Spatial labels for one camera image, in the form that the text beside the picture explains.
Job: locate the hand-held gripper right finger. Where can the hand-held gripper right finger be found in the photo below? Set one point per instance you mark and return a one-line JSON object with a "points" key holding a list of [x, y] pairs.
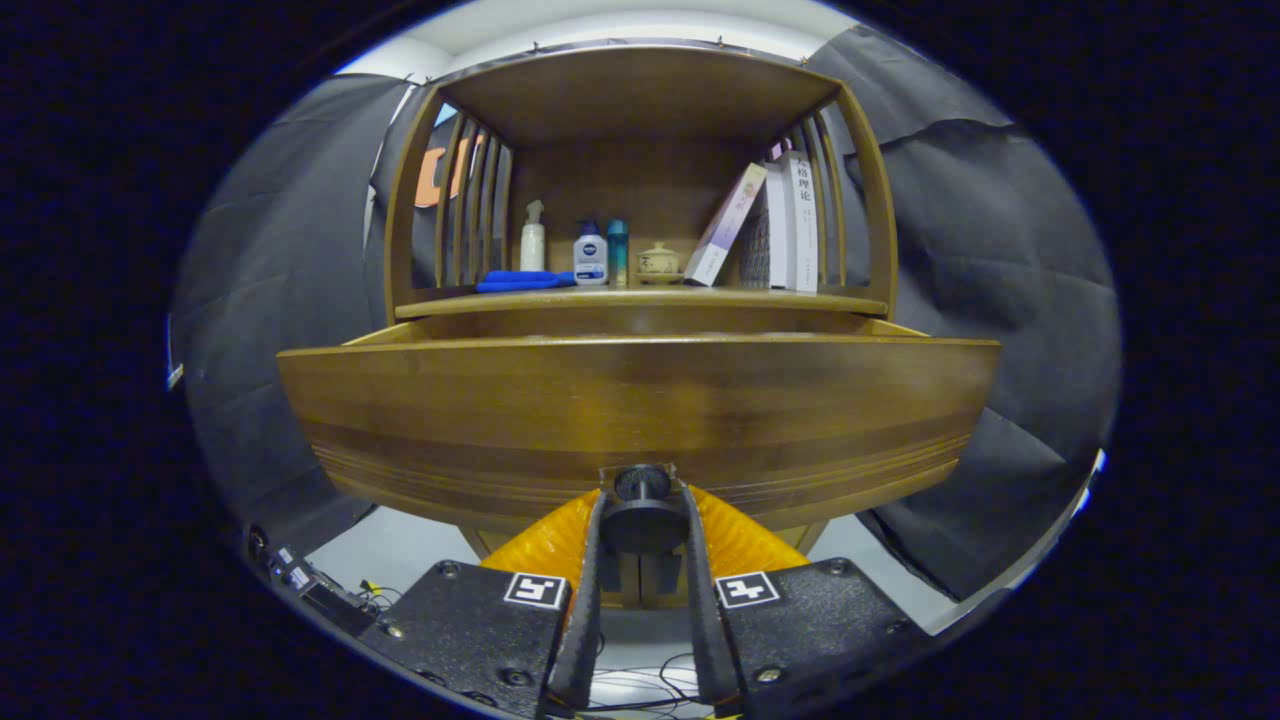
{"points": [[705, 620]]}

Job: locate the purple white book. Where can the purple white book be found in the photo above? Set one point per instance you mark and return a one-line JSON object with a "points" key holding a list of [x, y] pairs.
{"points": [[725, 225]]}

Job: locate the teal blue bottle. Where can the teal blue bottle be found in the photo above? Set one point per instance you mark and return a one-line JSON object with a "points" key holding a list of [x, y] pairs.
{"points": [[618, 255]]}

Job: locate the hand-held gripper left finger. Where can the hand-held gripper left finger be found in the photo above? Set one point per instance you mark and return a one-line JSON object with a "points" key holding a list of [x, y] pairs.
{"points": [[585, 620]]}

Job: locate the blue folded cloth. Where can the blue folded cloth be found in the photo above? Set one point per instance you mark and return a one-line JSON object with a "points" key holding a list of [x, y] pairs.
{"points": [[520, 281]]}

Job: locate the brown wooden cabinet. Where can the brown wooden cabinet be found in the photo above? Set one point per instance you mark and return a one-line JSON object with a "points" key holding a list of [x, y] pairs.
{"points": [[640, 90]]}

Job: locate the white bottle with blue cap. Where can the white bottle with blue cap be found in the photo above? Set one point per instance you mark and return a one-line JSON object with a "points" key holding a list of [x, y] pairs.
{"points": [[590, 260]]}

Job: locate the wooden cabinet door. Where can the wooden cabinet door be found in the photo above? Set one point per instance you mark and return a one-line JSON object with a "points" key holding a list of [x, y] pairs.
{"points": [[631, 592], [648, 592]]}

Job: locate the wooden countertop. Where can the wooden countertop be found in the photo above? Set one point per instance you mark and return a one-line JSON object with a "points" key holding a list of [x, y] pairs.
{"points": [[640, 300]]}

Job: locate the curved wooden drawer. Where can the curved wooden drawer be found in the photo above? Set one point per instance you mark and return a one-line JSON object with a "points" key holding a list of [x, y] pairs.
{"points": [[640, 400]]}

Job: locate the beige lidded tea cup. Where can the beige lidded tea cup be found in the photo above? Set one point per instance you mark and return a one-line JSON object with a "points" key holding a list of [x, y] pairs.
{"points": [[659, 263]]}

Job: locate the white pump bottle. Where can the white pump bottle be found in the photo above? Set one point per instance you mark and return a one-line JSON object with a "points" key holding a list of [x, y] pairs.
{"points": [[533, 248]]}

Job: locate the black power strip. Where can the black power strip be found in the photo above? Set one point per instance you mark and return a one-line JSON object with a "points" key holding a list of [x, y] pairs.
{"points": [[300, 578]]}

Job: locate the dark patterned book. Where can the dark patterned book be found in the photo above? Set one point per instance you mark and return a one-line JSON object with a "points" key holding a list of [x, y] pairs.
{"points": [[753, 250]]}

